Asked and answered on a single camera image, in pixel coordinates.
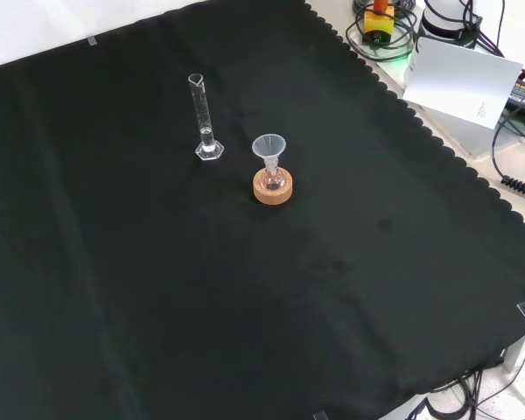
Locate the clear glass graduated cylinder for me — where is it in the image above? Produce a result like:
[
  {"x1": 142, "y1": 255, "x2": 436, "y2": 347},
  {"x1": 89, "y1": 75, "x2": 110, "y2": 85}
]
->
[{"x1": 187, "y1": 73, "x2": 226, "y2": 163}]

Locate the small round-bottom glass flask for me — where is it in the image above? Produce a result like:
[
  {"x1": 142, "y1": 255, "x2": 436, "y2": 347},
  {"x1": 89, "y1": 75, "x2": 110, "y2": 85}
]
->
[{"x1": 260, "y1": 164, "x2": 285, "y2": 193}]

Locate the clear plastic funnel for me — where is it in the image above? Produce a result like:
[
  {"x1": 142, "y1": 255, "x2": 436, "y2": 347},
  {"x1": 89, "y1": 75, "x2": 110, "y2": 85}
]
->
[{"x1": 251, "y1": 135, "x2": 288, "y2": 174}]

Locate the black bench cloth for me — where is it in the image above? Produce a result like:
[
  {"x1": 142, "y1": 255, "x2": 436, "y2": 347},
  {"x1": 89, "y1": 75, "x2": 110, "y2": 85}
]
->
[{"x1": 0, "y1": 0, "x2": 525, "y2": 420}]

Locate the yellow stop button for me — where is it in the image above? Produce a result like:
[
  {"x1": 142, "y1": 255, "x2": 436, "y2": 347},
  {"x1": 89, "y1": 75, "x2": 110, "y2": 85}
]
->
[{"x1": 361, "y1": 0, "x2": 396, "y2": 46}]

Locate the white box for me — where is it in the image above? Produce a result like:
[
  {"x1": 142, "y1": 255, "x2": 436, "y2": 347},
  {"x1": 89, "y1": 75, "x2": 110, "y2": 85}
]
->
[{"x1": 391, "y1": 56, "x2": 508, "y2": 158}]

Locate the cork ring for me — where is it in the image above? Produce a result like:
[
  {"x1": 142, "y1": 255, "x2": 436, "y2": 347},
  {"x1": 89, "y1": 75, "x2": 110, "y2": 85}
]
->
[{"x1": 252, "y1": 168, "x2": 295, "y2": 206}]

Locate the black cable with ribbed plug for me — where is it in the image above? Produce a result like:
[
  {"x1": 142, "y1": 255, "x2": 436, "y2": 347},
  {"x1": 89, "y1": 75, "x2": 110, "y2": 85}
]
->
[{"x1": 491, "y1": 111, "x2": 525, "y2": 202}]

